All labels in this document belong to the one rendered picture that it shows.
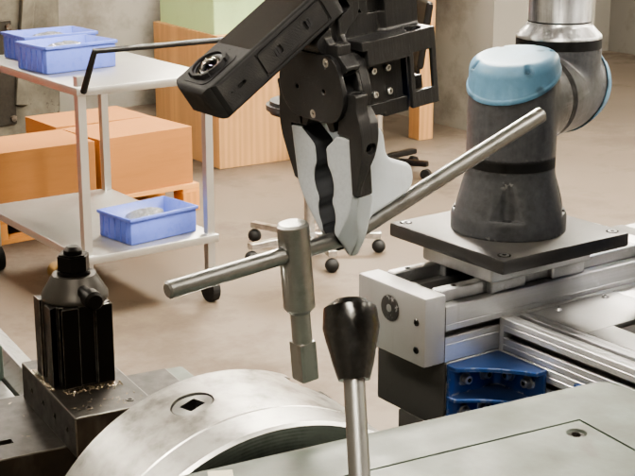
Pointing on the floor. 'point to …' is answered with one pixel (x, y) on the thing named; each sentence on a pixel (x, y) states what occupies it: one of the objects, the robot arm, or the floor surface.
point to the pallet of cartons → (148, 162)
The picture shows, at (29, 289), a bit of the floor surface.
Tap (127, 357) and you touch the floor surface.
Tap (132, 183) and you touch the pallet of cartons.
